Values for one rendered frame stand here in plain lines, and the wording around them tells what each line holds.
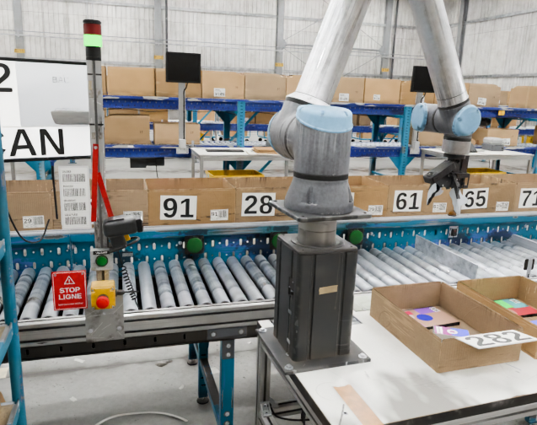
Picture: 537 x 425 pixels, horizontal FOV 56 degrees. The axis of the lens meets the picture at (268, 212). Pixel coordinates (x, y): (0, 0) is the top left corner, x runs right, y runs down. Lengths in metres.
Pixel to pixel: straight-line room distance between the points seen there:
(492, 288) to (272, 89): 5.39
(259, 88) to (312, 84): 5.47
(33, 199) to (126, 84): 4.58
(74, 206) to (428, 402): 1.14
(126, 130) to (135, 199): 4.27
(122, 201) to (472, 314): 1.44
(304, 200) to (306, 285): 0.23
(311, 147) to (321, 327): 0.49
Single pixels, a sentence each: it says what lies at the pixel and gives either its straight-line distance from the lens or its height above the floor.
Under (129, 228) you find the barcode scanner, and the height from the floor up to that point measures 1.06.
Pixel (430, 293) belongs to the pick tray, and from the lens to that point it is 1.88.
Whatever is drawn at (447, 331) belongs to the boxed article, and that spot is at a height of 0.80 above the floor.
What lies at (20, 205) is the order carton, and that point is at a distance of 2.28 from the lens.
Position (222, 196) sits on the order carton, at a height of 1.01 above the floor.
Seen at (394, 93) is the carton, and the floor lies 1.54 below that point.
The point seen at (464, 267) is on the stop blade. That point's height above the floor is 0.77.
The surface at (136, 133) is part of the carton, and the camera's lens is 6.48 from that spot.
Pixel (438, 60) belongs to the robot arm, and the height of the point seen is 1.58.
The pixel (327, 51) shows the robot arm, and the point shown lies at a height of 1.60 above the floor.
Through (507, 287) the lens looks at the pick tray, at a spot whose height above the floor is 0.81.
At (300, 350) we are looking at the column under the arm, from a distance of 1.43.
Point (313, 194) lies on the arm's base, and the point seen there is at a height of 1.22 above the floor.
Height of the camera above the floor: 1.48
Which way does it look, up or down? 13 degrees down
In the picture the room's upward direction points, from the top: 2 degrees clockwise
